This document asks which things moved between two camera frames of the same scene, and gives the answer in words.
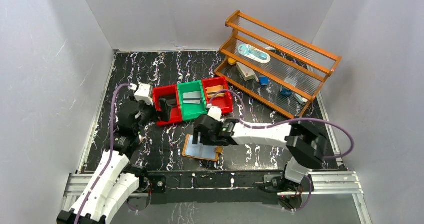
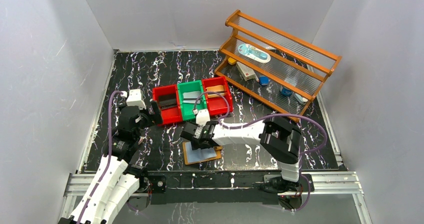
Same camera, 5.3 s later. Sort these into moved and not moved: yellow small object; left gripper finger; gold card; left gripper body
Moved: left gripper finger
Not moved: left gripper body; gold card; yellow small object
